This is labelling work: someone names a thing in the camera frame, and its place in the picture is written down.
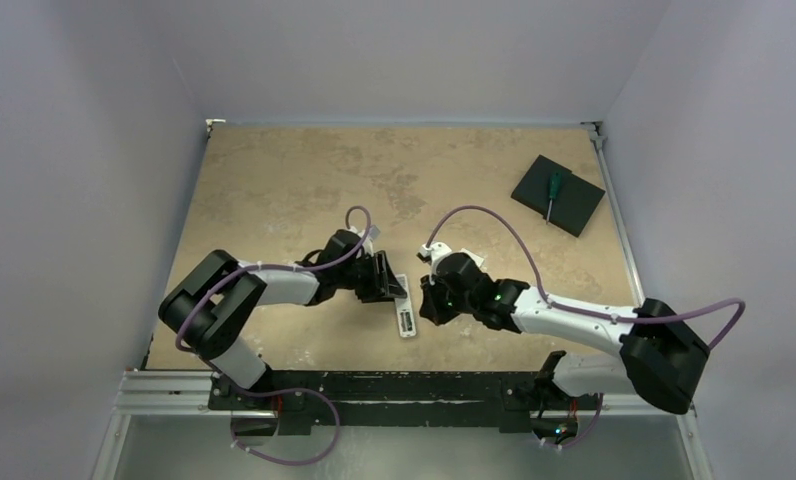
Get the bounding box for black foam block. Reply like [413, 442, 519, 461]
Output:
[510, 155, 605, 237]

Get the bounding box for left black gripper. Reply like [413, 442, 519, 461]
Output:
[336, 250, 405, 302]

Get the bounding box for green handled screwdriver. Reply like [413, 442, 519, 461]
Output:
[545, 171, 564, 224]

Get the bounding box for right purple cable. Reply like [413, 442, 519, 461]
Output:
[424, 205, 748, 351]

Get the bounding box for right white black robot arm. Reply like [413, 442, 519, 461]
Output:
[417, 248, 710, 415]

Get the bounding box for white remote control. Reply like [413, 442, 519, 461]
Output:
[395, 274, 418, 339]

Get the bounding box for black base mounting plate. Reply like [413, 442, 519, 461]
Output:
[208, 370, 598, 435]

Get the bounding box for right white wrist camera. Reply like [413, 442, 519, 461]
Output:
[416, 241, 453, 276]

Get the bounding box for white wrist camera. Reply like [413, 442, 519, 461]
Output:
[357, 225, 380, 255]
[416, 241, 453, 276]

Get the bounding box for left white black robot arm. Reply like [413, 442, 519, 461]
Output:
[158, 228, 408, 409]

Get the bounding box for white battery cover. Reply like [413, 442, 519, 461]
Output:
[461, 249, 486, 269]

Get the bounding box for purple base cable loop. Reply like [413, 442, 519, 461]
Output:
[229, 387, 344, 468]

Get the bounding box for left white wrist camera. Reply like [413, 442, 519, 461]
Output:
[357, 225, 380, 255]

